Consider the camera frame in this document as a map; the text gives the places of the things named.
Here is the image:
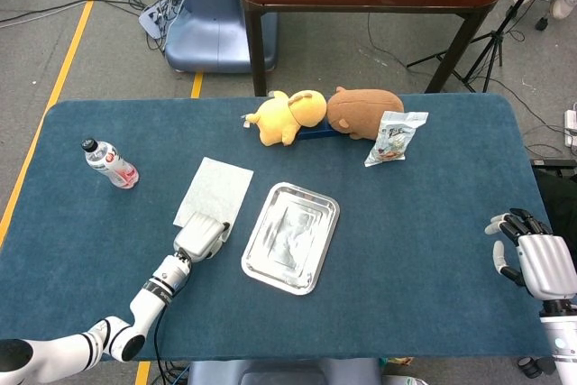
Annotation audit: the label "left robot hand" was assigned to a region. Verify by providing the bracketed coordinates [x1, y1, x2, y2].
[173, 212, 232, 262]

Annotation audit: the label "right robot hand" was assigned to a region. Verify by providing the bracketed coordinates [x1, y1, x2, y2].
[484, 208, 577, 300]

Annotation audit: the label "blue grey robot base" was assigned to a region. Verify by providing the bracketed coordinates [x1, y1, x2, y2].
[187, 357, 384, 385]

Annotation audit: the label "stainless steel tray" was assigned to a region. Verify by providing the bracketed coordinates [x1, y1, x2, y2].
[241, 181, 341, 296]

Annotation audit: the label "black caster wheels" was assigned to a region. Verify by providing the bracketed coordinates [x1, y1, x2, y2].
[517, 355, 556, 380]

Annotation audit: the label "clear plastic drink bottle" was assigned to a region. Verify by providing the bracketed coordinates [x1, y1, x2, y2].
[80, 138, 140, 191]

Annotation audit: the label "yellow plush toy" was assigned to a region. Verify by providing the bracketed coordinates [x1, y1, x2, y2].
[243, 89, 327, 148]

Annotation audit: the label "white power strip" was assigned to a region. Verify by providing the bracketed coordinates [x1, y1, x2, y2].
[563, 107, 577, 148]

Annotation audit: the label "dark blue box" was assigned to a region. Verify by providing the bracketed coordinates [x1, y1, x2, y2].
[297, 125, 339, 142]

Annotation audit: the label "silver snack bag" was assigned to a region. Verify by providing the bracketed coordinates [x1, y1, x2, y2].
[363, 110, 430, 168]

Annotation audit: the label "blue grey robot machine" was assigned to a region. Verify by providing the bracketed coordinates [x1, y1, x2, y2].
[164, 0, 279, 74]

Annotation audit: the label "brown plush capybara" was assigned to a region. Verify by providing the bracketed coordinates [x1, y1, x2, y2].
[325, 86, 405, 142]

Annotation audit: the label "black tripod stand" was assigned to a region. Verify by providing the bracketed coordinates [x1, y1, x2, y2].
[407, 0, 569, 94]

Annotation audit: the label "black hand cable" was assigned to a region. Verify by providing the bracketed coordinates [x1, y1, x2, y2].
[152, 248, 193, 385]

